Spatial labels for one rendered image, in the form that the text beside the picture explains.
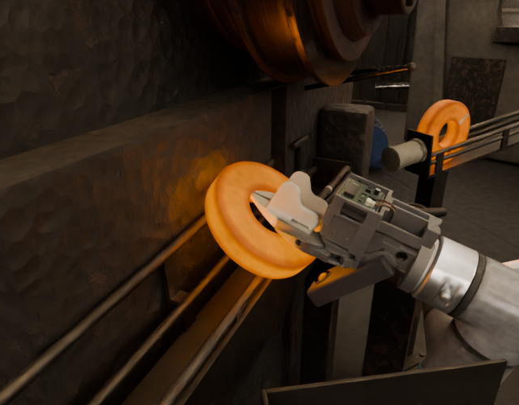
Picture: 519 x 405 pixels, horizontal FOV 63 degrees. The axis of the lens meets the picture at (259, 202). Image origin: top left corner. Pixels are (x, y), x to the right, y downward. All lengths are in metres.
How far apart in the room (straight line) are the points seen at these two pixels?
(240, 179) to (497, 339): 0.32
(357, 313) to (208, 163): 1.15
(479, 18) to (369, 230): 2.92
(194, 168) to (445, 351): 0.35
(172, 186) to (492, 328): 0.36
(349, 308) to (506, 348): 1.13
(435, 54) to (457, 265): 2.95
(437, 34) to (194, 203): 2.97
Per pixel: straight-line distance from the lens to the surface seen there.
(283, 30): 0.51
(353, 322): 1.55
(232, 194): 0.50
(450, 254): 0.48
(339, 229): 0.47
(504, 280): 0.49
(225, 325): 0.44
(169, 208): 0.47
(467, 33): 3.33
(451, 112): 1.12
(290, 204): 0.48
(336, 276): 0.51
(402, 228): 0.49
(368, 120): 0.87
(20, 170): 0.36
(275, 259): 0.47
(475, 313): 0.49
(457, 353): 0.53
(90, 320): 0.41
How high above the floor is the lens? 0.98
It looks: 25 degrees down
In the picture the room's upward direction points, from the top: straight up
